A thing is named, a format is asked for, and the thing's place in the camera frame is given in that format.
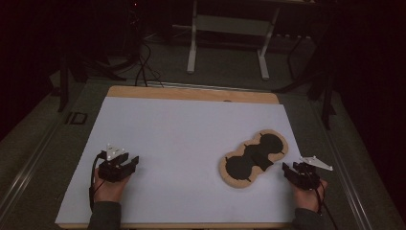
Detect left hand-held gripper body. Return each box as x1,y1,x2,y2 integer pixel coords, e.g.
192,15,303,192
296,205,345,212
97,143,132,184

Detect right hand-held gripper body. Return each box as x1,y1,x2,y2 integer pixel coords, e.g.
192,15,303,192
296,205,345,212
288,155,333,192

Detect tan plush black-lined earmuffs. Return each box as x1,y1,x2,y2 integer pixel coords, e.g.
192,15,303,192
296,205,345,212
218,128,290,190

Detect person's left hand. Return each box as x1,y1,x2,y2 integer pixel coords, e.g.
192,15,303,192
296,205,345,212
93,173,132,204

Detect person's right hand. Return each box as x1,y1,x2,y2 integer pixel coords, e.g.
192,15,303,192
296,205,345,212
291,178,329,214

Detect white table sheet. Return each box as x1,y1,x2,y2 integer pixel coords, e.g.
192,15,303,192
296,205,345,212
55,96,324,224

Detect wooden table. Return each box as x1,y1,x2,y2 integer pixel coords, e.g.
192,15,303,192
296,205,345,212
55,84,324,230

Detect metal strip behind table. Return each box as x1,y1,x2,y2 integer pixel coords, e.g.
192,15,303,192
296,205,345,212
146,80,273,94

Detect white metal stand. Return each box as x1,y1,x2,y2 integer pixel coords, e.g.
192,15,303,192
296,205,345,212
186,0,282,81

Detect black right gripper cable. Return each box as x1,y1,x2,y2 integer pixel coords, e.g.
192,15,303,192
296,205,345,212
314,178,340,230

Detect metal floor rail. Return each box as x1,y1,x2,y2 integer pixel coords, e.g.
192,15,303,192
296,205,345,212
0,104,75,219
314,99,375,230

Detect black floor bracket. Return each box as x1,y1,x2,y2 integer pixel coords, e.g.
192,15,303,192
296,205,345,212
64,111,89,126

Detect black stand with tall post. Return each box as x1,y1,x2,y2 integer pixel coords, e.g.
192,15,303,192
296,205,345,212
272,12,338,130

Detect black floor cables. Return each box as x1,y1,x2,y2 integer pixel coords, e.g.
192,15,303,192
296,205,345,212
133,40,166,89

